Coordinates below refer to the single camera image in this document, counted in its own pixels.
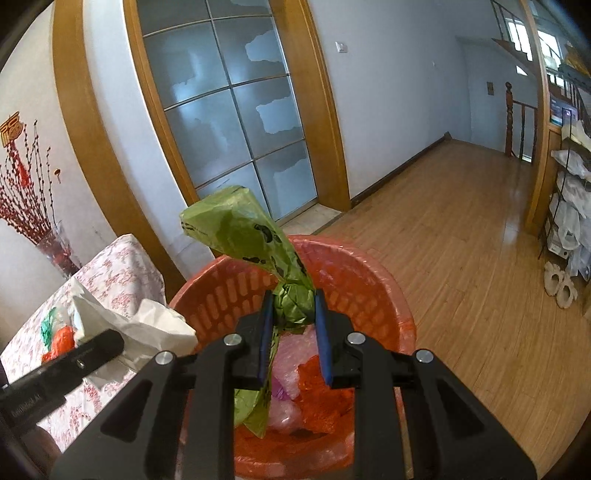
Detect wooden door frame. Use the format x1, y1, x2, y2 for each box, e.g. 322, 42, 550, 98
122, 0, 352, 224

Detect pink plastic bag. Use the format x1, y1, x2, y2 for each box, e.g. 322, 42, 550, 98
270, 335, 324, 432

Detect red hanging tassel ornament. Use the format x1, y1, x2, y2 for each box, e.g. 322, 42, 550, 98
0, 111, 33, 185

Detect frosted glass sliding door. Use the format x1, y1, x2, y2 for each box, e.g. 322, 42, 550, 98
139, 0, 319, 222

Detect wooden archway post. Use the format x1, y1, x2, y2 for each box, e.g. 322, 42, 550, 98
519, 0, 570, 237

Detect orange plastic wastebasket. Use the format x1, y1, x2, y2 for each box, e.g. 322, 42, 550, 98
167, 234, 416, 478

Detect orange plastic bag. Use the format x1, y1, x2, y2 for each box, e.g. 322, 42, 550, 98
295, 355, 356, 435
41, 327, 77, 365

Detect floral tablecloth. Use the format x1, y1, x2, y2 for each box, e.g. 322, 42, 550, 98
0, 233, 167, 453

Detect olive green plastic bag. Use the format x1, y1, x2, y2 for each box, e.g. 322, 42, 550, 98
179, 185, 317, 439

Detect purple plastic bag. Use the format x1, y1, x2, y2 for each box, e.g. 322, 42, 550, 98
272, 376, 301, 402

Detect wooden stair railing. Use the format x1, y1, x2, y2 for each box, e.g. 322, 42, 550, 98
505, 82, 539, 162

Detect glass vase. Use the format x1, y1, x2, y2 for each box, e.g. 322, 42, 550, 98
36, 220, 83, 278

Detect metal storage rack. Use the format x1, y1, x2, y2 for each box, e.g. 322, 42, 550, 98
538, 69, 591, 283

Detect orange bin liner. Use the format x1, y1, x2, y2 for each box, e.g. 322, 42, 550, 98
168, 234, 416, 478

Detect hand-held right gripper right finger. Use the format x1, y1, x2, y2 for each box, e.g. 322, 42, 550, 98
314, 290, 539, 480

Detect beige fluffy slipper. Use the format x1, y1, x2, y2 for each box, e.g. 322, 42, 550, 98
544, 261, 563, 296
555, 272, 578, 309

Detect teal green plastic bag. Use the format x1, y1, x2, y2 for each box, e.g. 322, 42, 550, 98
41, 307, 70, 344

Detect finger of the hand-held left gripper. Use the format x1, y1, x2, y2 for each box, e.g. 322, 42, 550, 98
41, 329, 125, 384

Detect white plastic bag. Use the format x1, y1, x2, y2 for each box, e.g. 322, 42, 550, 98
69, 277, 199, 386

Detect wooden wall post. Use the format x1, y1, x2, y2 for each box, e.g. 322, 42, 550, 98
52, 0, 185, 296

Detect red decorative branches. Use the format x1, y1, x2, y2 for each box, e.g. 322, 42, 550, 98
0, 117, 63, 245

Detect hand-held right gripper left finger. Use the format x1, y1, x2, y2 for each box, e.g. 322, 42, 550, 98
50, 290, 278, 480

